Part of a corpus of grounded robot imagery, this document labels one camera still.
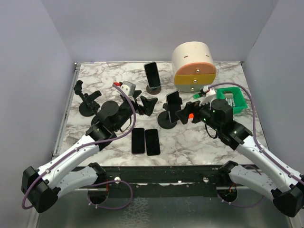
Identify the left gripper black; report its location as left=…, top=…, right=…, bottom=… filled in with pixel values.
left=114, top=90, right=158, bottom=131

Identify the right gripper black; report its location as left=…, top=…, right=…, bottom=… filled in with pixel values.
left=176, top=95, right=222, bottom=132

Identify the black phone stand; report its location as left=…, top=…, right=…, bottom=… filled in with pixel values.
left=84, top=90, right=102, bottom=117
left=73, top=80, right=94, bottom=117
left=157, top=103, right=179, bottom=130

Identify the purple smartphone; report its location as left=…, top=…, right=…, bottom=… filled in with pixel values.
left=131, top=128, right=145, bottom=154

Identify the tall black smartphone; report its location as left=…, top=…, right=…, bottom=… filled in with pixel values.
left=145, top=129, right=161, bottom=156

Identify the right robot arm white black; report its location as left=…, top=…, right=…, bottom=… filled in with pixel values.
left=176, top=99, right=304, bottom=218

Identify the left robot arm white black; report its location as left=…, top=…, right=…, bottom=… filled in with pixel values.
left=21, top=89, right=158, bottom=213

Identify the black smartphone on wooden stand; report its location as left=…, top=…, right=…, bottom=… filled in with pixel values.
left=144, top=62, right=161, bottom=88

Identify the green highlighter marker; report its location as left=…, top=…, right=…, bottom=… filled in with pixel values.
left=192, top=93, right=202, bottom=99

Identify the cream drawer cabinet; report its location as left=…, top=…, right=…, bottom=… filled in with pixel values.
left=171, top=41, right=217, bottom=92

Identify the green plastic bin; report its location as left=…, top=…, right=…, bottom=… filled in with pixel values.
left=216, top=87, right=247, bottom=114

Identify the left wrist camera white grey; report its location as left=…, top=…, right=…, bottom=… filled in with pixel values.
left=120, top=81, right=136, bottom=96

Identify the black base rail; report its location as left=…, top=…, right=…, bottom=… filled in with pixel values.
left=104, top=165, right=232, bottom=198

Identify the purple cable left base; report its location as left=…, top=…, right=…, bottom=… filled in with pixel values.
left=82, top=180, right=133, bottom=211

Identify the purple cable base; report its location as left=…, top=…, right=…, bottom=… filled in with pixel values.
left=220, top=194, right=266, bottom=209
left=82, top=180, right=133, bottom=211

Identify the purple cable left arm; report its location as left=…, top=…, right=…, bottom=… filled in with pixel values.
left=21, top=83, right=137, bottom=210

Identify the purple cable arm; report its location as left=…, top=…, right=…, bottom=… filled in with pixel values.
left=21, top=83, right=137, bottom=210
left=204, top=82, right=304, bottom=186

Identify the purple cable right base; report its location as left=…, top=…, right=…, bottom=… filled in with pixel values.
left=220, top=194, right=266, bottom=209

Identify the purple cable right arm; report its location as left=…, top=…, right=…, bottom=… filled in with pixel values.
left=204, top=82, right=304, bottom=186

